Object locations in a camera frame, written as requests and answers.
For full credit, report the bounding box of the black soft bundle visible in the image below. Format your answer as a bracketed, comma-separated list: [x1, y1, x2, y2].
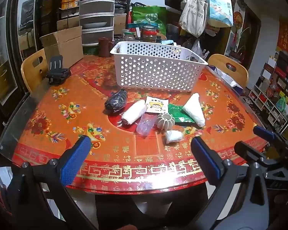
[104, 89, 128, 115]

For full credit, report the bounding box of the white ribbed round ball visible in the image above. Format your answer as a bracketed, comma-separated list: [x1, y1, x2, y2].
[157, 113, 175, 130]

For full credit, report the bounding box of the green shopping bag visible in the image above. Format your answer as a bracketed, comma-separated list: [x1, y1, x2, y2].
[132, 2, 167, 36]

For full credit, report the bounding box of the blue printed tote bag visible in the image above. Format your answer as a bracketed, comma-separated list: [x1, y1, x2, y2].
[206, 0, 234, 28]

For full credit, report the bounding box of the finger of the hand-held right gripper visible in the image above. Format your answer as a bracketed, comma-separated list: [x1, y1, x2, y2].
[253, 125, 288, 154]
[234, 141, 276, 166]

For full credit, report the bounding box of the brown cardboard box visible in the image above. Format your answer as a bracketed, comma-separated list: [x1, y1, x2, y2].
[114, 14, 127, 35]

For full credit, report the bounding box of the open cardboard box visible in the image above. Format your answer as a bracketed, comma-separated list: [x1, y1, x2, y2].
[40, 25, 84, 65]

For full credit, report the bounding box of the small glass jar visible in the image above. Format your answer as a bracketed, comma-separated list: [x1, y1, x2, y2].
[122, 29, 135, 42]

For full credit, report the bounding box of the glass door cabinet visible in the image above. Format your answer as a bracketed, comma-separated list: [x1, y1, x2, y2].
[0, 0, 46, 111]

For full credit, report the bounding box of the black clamp holder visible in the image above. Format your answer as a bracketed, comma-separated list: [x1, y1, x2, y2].
[45, 55, 71, 85]

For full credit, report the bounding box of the clear purple plastic cup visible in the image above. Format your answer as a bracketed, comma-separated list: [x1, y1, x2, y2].
[136, 113, 159, 136]

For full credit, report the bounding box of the white cartoon print packet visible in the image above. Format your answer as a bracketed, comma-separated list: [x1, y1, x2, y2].
[144, 96, 170, 115]

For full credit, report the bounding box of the framed flower painting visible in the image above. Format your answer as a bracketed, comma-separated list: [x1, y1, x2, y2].
[227, 10, 262, 70]

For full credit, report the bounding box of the white tote bag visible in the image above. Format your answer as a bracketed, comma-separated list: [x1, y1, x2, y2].
[179, 0, 208, 38]

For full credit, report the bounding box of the red lid glass jar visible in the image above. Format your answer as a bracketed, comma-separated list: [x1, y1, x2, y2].
[142, 25, 157, 43]

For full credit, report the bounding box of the wooden chair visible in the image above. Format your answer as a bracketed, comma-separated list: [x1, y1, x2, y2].
[208, 54, 249, 89]
[21, 48, 48, 93]

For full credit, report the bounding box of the white triangular cloth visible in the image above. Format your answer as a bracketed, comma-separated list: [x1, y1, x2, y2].
[183, 93, 205, 127]

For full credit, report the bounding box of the brown mug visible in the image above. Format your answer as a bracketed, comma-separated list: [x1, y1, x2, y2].
[98, 37, 114, 57]

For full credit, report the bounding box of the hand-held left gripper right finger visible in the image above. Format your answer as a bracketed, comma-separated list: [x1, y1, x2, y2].
[191, 136, 271, 230]

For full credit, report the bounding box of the red wall hanging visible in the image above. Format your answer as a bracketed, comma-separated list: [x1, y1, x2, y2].
[276, 19, 288, 55]

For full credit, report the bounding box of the small white bundle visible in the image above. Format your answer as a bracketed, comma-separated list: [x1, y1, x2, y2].
[165, 129, 184, 144]

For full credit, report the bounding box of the white cubby shelf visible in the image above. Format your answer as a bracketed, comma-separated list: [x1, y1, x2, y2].
[248, 50, 288, 135]

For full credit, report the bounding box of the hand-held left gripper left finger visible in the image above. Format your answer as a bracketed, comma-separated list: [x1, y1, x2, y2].
[7, 135, 96, 230]

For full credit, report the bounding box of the green foil packet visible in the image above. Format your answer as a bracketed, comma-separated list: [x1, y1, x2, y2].
[168, 103, 195, 124]

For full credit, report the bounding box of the clear plastic bag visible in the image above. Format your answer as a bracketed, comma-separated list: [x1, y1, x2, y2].
[188, 39, 203, 58]

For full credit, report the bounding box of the yellow printed box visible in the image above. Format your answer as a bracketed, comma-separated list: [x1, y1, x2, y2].
[61, 0, 80, 10]

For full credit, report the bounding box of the grey plastic drawer tower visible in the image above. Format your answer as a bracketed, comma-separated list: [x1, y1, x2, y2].
[79, 0, 116, 46]

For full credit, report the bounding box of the white perforated plastic basket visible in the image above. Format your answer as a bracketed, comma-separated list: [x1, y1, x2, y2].
[110, 41, 209, 93]

